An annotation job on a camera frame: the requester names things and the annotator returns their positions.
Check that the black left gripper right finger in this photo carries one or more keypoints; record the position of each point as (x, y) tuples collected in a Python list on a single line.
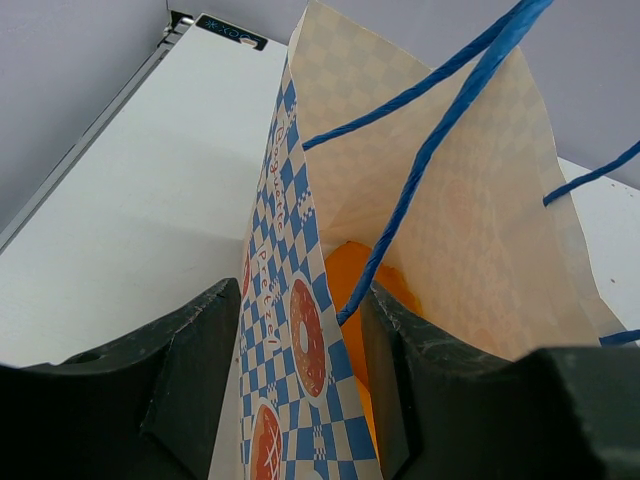
[(444, 409)]

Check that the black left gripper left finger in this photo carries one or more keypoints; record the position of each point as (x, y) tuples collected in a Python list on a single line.
[(146, 405)]

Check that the orange oval bread loaf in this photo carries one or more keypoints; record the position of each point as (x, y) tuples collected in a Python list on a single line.
[(343, 268)]

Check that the blue checkered paper bag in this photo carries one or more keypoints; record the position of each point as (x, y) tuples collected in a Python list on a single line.
[(451, 176)]

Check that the left black table label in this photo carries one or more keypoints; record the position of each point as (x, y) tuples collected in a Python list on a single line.
[(232, 32)]

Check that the aluminium frame rail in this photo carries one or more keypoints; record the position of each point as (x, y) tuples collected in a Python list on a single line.
[(179, 23)]

